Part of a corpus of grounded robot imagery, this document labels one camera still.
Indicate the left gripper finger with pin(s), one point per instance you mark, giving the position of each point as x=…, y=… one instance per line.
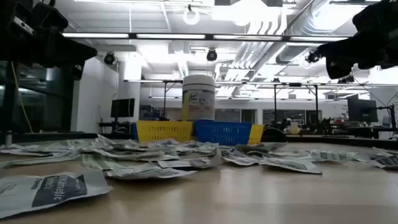
x=65, y=57
x=68, y=43

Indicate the black ceiling track light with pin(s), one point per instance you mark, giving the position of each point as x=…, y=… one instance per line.
x=211, y=55
x=109, y=59
x=312, y=57
x=348, y=81

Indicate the white disinfecting wipes canister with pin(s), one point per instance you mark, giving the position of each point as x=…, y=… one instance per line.
x=199, y=93

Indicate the round white ceiling lamp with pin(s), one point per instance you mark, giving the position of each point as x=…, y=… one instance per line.
x=191, y=23

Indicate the yellow plastic basket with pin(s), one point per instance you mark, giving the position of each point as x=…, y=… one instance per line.
x=257, y=134
x=164, y=132

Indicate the black computer monitor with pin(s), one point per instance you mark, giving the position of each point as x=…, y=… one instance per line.
x=122, y=108
x=362, y=110

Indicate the small silver post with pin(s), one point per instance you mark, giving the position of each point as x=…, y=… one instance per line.
x=8, y=140

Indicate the blue plastic basket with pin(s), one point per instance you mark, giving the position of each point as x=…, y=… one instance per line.
x=135, y=132
x=224, y=133

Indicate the black overhead light bar rail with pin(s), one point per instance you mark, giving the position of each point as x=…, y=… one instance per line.
x=209, y=36

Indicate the pale plastic bottle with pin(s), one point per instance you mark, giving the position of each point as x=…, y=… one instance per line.
x=294, y=128

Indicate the black frame workstation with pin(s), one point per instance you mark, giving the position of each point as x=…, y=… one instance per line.
x=275, y=102
x=164, y=102

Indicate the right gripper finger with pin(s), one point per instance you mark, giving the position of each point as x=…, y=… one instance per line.
x=345, y=43
x=342, y=56

